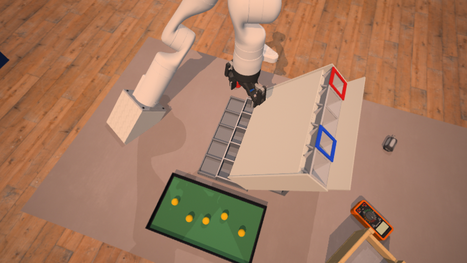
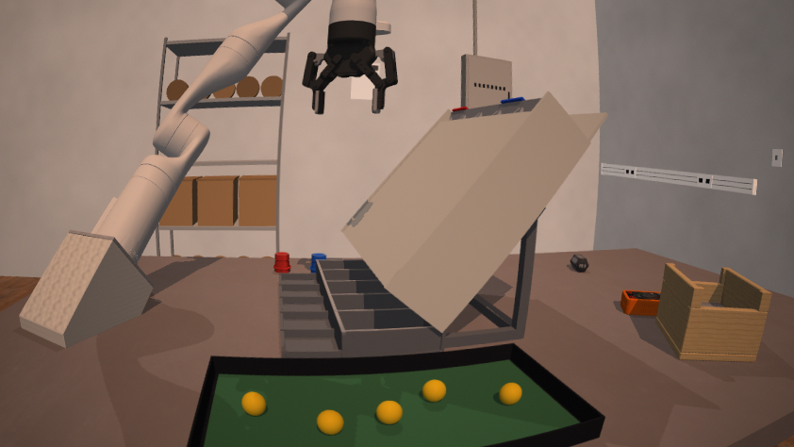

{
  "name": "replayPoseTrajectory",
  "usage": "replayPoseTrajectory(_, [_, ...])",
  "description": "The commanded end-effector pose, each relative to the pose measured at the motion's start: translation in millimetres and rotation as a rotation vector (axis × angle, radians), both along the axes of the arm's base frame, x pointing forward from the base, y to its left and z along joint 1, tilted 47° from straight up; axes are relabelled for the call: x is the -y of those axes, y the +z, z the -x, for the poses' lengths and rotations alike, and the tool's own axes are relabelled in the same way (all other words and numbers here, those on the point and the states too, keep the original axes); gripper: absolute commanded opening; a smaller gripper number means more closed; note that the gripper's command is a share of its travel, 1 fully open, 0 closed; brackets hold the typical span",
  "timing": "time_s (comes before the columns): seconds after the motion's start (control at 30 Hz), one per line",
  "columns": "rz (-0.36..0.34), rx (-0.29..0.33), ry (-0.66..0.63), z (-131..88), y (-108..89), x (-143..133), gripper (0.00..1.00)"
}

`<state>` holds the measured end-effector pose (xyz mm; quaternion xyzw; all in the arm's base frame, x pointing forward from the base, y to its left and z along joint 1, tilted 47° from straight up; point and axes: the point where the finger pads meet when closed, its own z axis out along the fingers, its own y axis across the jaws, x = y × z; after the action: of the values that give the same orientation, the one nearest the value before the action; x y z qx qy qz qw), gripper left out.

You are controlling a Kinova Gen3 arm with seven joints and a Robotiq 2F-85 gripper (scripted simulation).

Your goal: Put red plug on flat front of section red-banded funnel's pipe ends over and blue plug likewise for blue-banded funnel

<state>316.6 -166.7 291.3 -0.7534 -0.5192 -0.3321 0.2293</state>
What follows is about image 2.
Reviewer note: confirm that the green tray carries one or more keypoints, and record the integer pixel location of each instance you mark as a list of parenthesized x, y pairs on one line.
[(297, 390)]

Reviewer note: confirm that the red plug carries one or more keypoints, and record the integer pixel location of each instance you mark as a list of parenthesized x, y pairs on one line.
[(282, 262)]

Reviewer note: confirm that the wooden crate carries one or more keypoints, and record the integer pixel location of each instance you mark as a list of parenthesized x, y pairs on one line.
[(697, 329)]

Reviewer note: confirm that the orange ball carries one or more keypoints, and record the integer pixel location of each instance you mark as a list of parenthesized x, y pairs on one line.
[(510, 393), (253, 403), (330, 422), (389, 412), (433, 390)]

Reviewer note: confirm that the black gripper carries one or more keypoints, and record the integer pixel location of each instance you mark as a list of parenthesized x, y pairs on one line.
[(350, 52)]

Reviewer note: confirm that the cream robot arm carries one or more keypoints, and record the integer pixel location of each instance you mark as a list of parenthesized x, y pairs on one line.
[(133, 217)]

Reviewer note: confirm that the orange digital multimeter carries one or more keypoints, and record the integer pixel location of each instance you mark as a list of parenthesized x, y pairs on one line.
[(633, 302)]

